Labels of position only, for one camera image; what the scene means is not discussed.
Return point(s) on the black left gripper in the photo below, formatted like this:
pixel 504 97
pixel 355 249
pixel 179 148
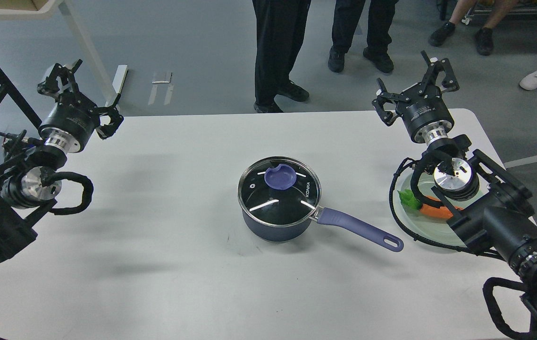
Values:
pixel 71 114

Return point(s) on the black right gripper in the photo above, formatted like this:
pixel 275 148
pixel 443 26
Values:
pixel 421 105

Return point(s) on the glass pot lid blue knob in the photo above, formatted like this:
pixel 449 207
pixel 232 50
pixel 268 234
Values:
pixel 278 191

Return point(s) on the blue saucepan with handle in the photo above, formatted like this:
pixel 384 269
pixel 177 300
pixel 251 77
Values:
pixel 325 216

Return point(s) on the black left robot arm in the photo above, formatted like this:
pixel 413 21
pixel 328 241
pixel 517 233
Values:
pixel 31 181

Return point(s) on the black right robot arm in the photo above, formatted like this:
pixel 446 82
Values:
pixel 484 205

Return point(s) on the pale green plate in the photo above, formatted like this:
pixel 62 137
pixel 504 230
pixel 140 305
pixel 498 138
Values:
pixel 435 229

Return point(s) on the orange toy carrot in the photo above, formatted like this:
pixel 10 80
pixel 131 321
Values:
pixel 408 199

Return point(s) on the white desk with leg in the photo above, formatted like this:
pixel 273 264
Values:
pixel 13 10

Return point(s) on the metal cart frame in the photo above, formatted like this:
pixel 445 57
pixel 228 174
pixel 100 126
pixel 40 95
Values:
pixel 483 8

